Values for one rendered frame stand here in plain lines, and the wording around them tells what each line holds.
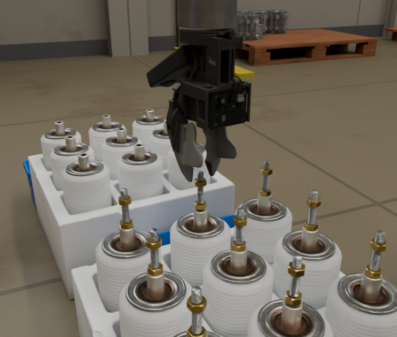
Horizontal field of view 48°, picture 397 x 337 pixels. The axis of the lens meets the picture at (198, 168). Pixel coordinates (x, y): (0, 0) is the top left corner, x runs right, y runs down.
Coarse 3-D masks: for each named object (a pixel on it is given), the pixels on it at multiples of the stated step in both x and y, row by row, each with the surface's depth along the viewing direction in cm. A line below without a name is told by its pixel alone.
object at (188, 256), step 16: (224, 224) 71; (176, 240) 68; (192, 240) 67; (208, 240) 67; (224, 240) 68; (176, 256) 69; (192, 256) 67; (208, 256) 67; (176, 272) 70; (192, 272) 68
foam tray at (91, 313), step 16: (80, 272) 71; (96, 272) 71; (80, 288) 67; (96, 288) 72; (80, 304) 67; (96, 304) 64; (80, 320) 71; (96, 320) 61; (112, 320) 61; (80, 336) 76; (96, 336) 59; (112, 336) 58
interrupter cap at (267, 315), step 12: (276, 300) 54; (264, 312) 52; (276, 312) 52; (312, 312) 52; (264, 324) 50; (276, 324) 51; (312, 324) 50; (324, 324) 50; (276, 336) 49; (288, 336) 49; (300, 336) 49; (312, 336) 49
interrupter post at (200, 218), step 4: (196, 212) 68; (200, 212) 68; (204, 212) 68; (196, 216) 68; (200, 216) 68; (204, 216) 68; (196, 220) 69; (200, 220) 69; (204, 220) 69; (196, 224) 69; (200, 224) 69; (204, 224) 69; (196, 228) 69; (200, 228) 69; (204, 228) 69
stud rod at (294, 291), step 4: (296, 256) 47; (300, 256) 47; (296, 260) 47; (300, 260) 47; (296, 264) 47; (300, 264) 47; (296, 268) 47; (292, 276) 48; (292, 280) 48; (296, 280) 48; (292, 284) 48; (296, 284) 48; (292, 288) 48; (296, 288) 48; (292, 292) 49; (296, 292) 48; (292, 296) 49; (296, 296) 49
